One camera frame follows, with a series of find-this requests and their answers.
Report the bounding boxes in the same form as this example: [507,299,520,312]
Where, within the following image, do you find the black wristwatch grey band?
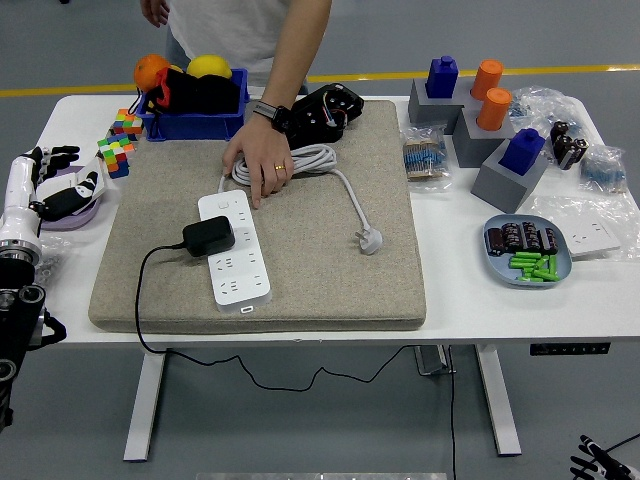
[252,99,296,134]

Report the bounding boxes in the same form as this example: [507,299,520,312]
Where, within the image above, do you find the white table leg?
[123,347,169,462]
[473,343,524,457]

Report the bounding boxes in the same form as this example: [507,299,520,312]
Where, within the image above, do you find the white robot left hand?
[0,144,100,246]

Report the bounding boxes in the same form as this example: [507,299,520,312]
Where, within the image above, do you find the yellow lemon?
[186,53,234,80]

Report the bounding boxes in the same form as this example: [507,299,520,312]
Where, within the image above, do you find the black device with coloured wires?
[287,82,365,150]

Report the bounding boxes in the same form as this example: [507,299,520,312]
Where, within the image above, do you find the white power strip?
[197,188,274,315]

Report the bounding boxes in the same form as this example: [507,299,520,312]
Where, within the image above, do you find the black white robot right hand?
[569,433,640,480]

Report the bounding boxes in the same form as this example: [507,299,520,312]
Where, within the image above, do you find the clear bag of blue parts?
[578,143,629,195]
[508,85,586,141]

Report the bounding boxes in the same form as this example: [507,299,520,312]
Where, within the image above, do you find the blue plastic bin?
[134,68,250,143]

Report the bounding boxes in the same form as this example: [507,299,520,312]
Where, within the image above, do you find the clear bag of resistors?
[401,123,454,194]

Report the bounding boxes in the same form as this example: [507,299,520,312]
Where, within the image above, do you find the blue square peg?
[424,54,460,100]
[499,127,546,177]

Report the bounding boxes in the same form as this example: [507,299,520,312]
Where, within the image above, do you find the grey power strip cord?
[217,143,385,257]

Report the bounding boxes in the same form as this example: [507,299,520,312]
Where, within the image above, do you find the twisted colourful puzzle cube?
[96,132,137,180]

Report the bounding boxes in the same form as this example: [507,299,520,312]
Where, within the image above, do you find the orange fruit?
[132,53,172,93]

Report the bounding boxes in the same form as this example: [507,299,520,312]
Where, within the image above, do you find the metal bracket under table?
[413,344,457,377]

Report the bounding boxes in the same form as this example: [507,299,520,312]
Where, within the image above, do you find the black pouch with red trim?
[127,67,201,117]

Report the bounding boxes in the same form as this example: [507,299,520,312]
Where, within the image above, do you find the white wall socket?
[562,218,623,260]

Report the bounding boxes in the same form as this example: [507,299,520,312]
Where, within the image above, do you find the large clear plastic bag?
[529,192,640,264]

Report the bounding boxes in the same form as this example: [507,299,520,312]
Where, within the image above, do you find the person's right hand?
[139,0,171,29]

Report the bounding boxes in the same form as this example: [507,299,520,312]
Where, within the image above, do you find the plain black cloth pouch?
[193,73,242,116]

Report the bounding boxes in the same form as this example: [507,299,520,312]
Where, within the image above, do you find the person's left hand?
[221,117,295,210]

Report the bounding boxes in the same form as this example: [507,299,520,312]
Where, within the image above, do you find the grey block holder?
[407,77,476,135]
[470,139,551,215]
[451,107,516,169]

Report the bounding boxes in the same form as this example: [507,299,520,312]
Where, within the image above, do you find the black hanging cable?
[446,344,459,480]

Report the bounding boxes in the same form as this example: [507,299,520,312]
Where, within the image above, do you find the small colourful puzzle cube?
[112,108,145,142]

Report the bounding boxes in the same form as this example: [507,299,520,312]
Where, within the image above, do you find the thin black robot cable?
[602,433,640,451]

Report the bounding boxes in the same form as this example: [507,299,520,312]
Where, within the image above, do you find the bag of black capacitors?
[548,119,591,172]

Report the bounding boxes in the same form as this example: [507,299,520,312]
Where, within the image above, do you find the black plug adapter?
[181,214,237,259]

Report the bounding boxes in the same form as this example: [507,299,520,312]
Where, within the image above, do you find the thin black adapter cord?
[133,242,419,392]

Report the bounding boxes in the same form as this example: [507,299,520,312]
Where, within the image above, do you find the black table control panel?
[529,341,612,357]

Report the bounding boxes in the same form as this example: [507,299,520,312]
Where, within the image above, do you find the beige fabric mat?
[88,98,428,335]

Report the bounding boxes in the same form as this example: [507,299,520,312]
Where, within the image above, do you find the white wall switch panel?
[69,158,109,206]
[35,173,76,201]

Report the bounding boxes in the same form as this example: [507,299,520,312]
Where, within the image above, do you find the orange cylinder peg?
[475,87,514,133]
[470,58,504,102]

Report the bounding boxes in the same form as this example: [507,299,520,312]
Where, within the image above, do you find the blue-grey plate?
[481,213,574,290]

